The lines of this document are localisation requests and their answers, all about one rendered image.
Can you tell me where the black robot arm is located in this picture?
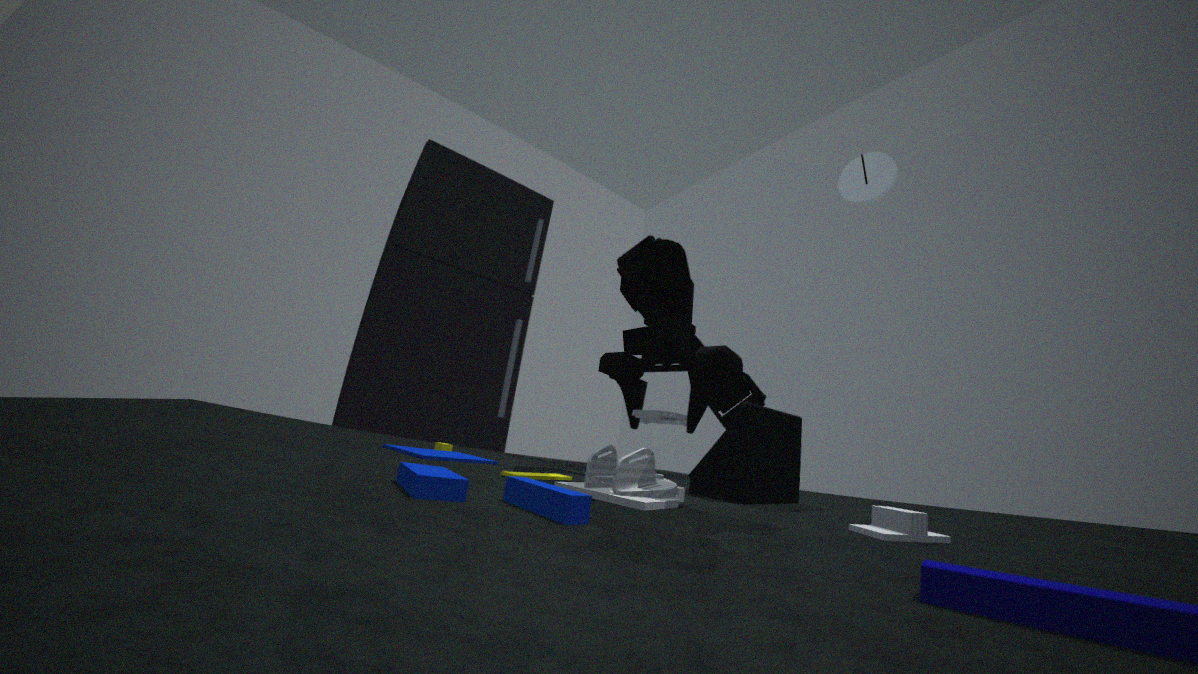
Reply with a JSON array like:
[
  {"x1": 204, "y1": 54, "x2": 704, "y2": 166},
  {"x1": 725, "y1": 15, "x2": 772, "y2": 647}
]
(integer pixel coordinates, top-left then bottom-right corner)
[{"x1": 617, "y1": 236, "x2": 766, "y2": 429}]

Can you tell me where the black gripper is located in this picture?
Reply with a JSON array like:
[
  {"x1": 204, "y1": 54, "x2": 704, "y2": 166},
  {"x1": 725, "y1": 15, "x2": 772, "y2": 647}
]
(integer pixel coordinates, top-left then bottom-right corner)
[{"x1": 599, "y1": 306, "x2": 743, "y2": 435}]

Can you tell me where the white plate with two round holes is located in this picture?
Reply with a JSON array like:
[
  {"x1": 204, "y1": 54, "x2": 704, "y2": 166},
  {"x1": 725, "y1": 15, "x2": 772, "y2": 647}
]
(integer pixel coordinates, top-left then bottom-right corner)
[{"x1": 633, "y1": 409, "x2": 686, "y2": 426}]

